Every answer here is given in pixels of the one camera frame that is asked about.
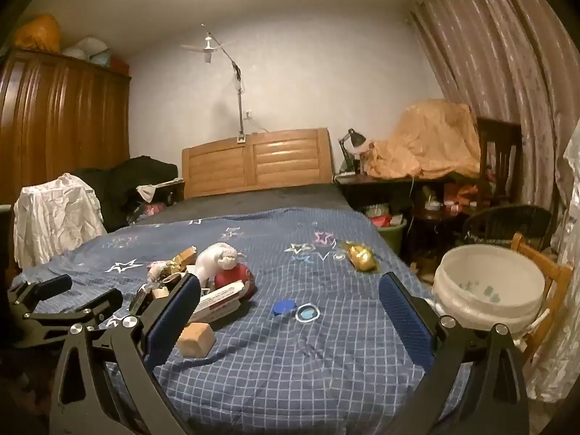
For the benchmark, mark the red storage box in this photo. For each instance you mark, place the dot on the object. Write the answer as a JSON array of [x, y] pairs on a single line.
[[120, 65]]

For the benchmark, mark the silver foil sheet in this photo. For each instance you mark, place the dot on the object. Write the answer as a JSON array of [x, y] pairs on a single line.
[[566, 281]]

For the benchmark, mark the orange cover cloth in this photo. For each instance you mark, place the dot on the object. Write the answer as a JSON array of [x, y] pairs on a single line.
[[426, 140]]

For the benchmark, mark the blue bottle cap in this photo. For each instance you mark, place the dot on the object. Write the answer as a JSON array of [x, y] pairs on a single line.
[[283, 307]]

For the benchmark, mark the orange plastic bag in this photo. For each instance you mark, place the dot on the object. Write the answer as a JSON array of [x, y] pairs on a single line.
[[38, 34]]

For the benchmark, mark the black clothes pile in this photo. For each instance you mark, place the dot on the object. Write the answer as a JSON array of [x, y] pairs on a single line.
[[118, 176]]

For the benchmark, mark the crumpled grey wrapper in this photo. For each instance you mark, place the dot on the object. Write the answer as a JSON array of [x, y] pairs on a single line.
[[156, 269]]

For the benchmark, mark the white plastic bucket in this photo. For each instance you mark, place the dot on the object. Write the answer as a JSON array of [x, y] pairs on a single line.
[[489, 276]]

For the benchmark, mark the wooden headboard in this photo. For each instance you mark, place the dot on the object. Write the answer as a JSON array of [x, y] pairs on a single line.
[[253, 163]]

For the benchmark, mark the white and red carton box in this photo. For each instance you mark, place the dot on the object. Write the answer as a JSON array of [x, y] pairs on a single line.
[[220, 301]]

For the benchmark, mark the small wooden block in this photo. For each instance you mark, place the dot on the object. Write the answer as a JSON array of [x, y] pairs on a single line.
[[159, 292]]

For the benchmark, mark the green plastic bin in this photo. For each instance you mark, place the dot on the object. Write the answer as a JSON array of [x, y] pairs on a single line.
[[394, 235]]

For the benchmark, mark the red round toy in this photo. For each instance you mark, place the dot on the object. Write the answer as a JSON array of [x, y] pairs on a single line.
[[235, 276]]

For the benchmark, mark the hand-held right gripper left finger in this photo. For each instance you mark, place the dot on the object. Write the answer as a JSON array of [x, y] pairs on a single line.
[[174, 319]]

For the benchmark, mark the patterned beige curtain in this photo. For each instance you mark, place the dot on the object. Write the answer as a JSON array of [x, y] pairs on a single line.
[[498, 54]]

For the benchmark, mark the light wooden chair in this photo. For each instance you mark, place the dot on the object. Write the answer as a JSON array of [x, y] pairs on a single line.
[[553, 276]]

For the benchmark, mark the white ceiling fan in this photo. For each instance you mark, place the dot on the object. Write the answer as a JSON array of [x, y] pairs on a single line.
[[208, 46]]

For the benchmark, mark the brown wooden wardrobe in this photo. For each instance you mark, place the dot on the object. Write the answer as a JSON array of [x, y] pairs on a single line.
[[59, 122]]

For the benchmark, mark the dark wooden chair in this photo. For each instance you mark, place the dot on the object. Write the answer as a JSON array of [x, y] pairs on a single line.
[[498, 145]]

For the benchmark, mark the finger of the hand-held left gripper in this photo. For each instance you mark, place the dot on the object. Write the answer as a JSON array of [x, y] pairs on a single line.
[[45, 286], [97, 306]]

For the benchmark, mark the dark round side table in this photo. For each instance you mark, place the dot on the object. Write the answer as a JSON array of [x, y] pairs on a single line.
[[430, 222]]

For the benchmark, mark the black wicker chair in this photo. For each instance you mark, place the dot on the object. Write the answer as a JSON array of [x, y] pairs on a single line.
[[507, 222]]

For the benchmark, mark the dark wooden desk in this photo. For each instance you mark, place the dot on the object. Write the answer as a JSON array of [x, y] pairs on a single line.
[[362, 190]]

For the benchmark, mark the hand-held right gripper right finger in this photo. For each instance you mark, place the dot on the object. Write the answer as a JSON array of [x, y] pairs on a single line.
[[403, 319]]

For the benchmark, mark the white pillow bundle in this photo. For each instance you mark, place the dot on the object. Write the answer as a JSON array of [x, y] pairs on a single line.
[[88, 50]]

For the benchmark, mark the gold foil wrapper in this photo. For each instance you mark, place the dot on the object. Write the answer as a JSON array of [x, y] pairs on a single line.
[[362, 257]]

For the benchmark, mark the blue checked blanket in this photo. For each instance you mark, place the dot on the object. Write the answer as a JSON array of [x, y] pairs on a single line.
[[281, 371]]

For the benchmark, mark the grey bedsheet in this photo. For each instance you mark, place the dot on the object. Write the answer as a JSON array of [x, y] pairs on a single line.
[[272, 199]]

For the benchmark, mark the black desk lamp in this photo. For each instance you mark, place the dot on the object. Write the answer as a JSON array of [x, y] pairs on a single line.
[[355, 137]]

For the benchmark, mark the metal clamp pole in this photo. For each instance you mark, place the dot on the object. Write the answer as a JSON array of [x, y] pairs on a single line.
[[240, 99]]

